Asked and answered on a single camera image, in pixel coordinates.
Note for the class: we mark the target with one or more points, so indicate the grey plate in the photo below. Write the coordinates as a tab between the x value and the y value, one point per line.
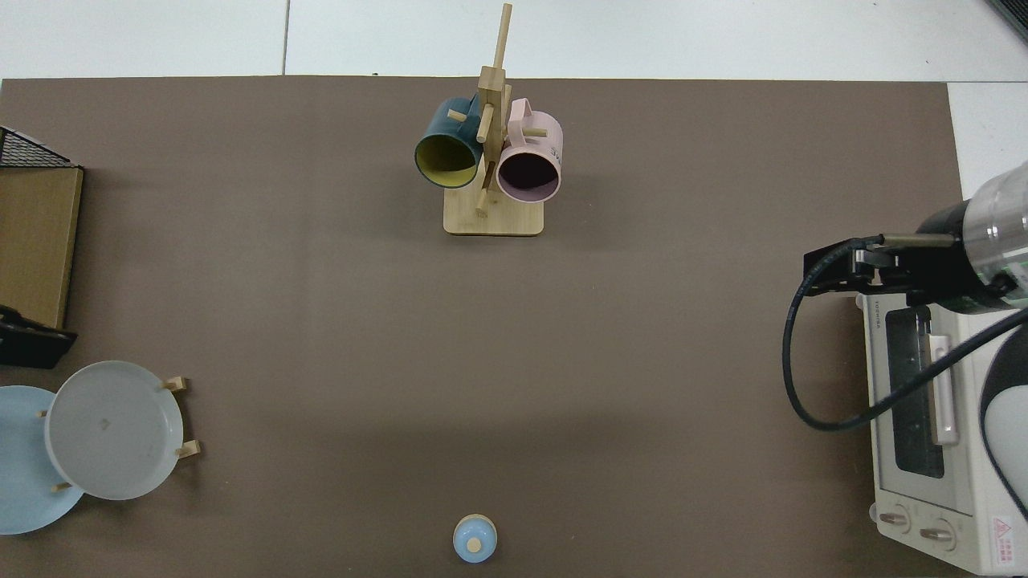
112	433

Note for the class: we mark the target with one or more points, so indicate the light blue plate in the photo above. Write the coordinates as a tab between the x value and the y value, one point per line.
24	466

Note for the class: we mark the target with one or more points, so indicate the wooden plate rack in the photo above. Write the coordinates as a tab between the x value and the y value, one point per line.
178	384

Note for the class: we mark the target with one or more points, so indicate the pale toaster oven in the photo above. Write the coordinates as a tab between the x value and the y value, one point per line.
907	498

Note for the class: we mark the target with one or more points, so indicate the dark grey slanted bar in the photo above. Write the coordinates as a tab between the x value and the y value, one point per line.
1013	14

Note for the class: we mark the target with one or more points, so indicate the brown table cloth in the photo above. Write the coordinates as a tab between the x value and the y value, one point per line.
321	321

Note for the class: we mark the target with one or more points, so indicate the pink mug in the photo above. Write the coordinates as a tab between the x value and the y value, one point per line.
538	144

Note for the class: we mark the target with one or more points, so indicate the wooden cup stand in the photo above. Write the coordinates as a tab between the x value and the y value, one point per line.
498	221

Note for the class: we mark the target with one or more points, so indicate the dark blue mug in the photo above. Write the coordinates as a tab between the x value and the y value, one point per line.
442	128

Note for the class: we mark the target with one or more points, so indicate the small blue round bell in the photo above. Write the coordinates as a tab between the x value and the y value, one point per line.
475	539

